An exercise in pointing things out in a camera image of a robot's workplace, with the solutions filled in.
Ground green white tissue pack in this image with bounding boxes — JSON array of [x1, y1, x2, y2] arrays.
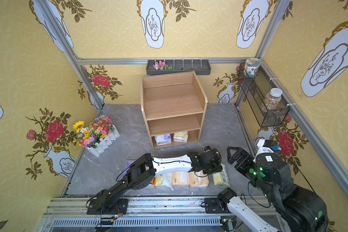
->
[[212, 163, 230, 187]]

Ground cream tissue pack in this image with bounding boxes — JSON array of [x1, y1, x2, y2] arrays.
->
[[189, 171, 209, 188]]

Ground pale yellow tissue pack bottom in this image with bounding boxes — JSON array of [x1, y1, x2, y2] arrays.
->
[[173, 131, 189, 143]]

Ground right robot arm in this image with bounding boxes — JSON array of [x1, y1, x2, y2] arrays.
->
[[227, 147, 329, 232]]

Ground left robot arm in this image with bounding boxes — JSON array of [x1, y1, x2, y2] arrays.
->
[[86, 149, 223, 215]]

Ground white purple tissue pack bottom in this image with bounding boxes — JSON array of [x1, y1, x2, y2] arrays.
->
[[155, 134, 172, 146]]

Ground wooden three-tier shelf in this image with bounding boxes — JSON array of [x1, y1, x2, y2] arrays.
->
[[141, 71, 208, 149]]

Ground clear jar with filling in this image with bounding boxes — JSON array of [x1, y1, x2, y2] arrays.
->
[[261, 88, 283, 113]]

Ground white lidded jar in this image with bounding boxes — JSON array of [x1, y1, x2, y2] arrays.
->
[[244, 58, 262, 77]]

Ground small pink flowers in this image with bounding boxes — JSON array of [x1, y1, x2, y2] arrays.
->
[[152, 61, 174, 70]]

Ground colourful flower bouquet planter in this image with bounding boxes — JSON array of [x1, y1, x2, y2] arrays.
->
[[72, 115, 120, 157]]

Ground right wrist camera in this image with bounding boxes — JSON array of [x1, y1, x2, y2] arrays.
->
[[253, 139, 281, 162]]

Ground black wire wall basket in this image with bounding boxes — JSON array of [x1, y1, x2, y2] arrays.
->
[[235, 63, 290, 128]]

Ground grey wall hook rack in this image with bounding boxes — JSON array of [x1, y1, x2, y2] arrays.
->
[[146, 58, 212, 75]]

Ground metal base rail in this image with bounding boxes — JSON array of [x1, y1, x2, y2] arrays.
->
[[37, 196, 250, 232]]

